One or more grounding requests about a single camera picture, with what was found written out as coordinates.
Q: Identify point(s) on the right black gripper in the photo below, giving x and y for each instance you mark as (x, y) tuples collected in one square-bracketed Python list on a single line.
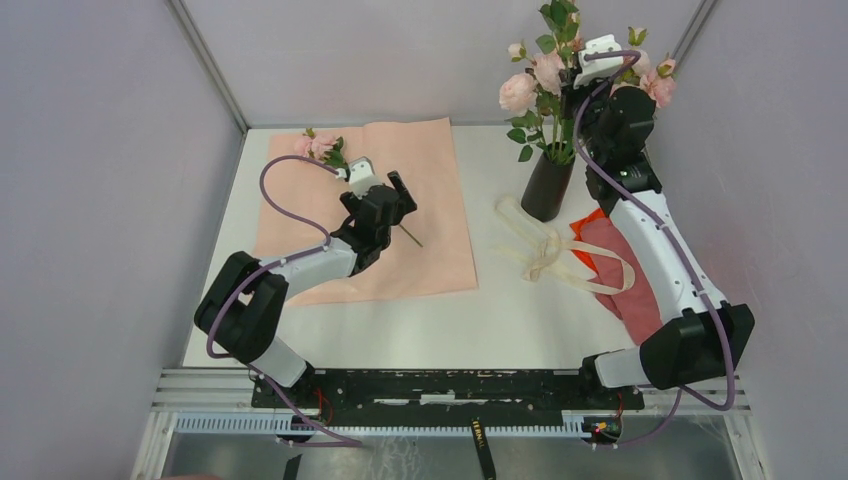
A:
[(608, 93)]

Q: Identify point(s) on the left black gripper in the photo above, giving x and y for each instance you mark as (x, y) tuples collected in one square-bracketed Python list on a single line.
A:
[(405, 203)]

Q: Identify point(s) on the small pink rose stem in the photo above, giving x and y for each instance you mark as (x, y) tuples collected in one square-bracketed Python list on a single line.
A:
[(325, 149)]

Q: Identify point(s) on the white rose stem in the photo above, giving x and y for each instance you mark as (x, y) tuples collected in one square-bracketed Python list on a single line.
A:
[(535, 102)]

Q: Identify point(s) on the cream printed ribbon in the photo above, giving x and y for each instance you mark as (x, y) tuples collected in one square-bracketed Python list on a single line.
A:
[(546, 246)]

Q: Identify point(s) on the peach pink rose stems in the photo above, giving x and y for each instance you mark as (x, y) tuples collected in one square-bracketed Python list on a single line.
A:
[(560, 26)]

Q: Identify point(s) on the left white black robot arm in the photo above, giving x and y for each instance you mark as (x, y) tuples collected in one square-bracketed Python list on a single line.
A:
[(242, 309)]

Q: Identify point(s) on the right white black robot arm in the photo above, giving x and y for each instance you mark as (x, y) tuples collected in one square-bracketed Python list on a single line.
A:
[(702, 335)]

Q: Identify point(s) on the black cylindrical vase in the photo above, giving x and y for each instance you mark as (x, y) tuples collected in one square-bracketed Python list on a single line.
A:
[(545, 191)]

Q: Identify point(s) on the peach white artificial roses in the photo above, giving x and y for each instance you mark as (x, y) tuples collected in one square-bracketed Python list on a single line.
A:
[(579, 98)]

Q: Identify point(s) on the pink crumpled cloth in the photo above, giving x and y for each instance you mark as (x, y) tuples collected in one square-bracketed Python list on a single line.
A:
[(635, 307)]

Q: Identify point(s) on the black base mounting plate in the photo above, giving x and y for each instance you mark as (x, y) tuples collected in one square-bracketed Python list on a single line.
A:
[(446, 398)]

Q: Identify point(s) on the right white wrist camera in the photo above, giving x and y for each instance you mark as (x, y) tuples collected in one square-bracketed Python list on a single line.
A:
[(593, 69)]

